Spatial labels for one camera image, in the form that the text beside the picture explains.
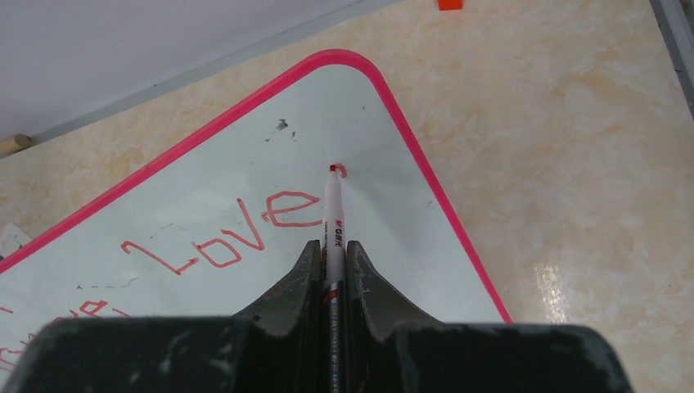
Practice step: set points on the orange block behind whiteboard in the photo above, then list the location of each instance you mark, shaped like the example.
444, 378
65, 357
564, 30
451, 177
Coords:
450, 5

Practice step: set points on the wooden block at wall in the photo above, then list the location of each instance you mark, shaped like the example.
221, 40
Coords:
15, 143

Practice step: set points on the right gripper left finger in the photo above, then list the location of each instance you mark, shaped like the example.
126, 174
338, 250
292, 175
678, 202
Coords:
269, 346

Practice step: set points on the red marker pen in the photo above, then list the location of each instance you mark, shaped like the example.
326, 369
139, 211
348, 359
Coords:
333, 276

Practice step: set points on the pink-framed whiteboard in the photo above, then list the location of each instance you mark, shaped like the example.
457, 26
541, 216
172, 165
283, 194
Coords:
211, 224

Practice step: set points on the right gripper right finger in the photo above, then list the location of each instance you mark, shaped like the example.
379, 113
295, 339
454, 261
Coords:
407, 350

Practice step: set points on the green white chessboard mat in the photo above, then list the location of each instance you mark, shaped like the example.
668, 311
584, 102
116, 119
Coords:
13, 238

